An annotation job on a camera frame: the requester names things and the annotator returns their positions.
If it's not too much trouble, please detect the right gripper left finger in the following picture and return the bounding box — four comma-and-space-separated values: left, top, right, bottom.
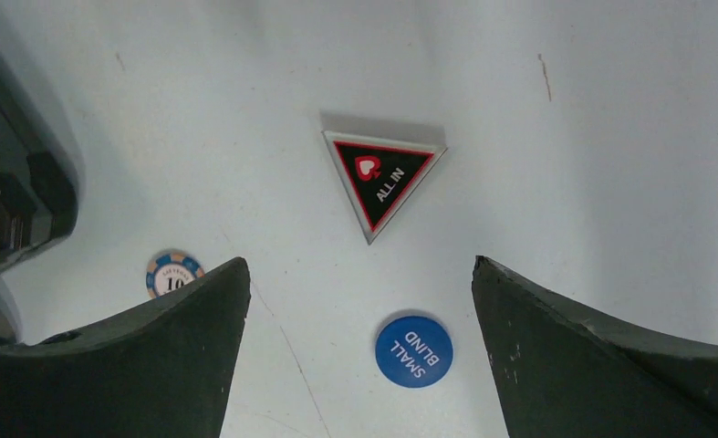
0, 257, 251, 437

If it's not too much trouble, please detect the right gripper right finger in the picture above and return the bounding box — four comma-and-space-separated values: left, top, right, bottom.
472, 255, 718, 437

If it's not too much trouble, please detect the black poker set case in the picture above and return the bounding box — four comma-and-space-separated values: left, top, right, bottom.
0, 12, 82, 349

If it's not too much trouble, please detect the triangular dealer button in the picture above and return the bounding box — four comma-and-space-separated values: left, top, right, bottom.
322, 130, 448, 245

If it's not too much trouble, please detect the poker chip middle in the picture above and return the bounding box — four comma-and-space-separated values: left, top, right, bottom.
145, 250, 205, 298

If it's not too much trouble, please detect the blue round button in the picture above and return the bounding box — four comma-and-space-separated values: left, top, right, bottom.
374, 315, 454, 389

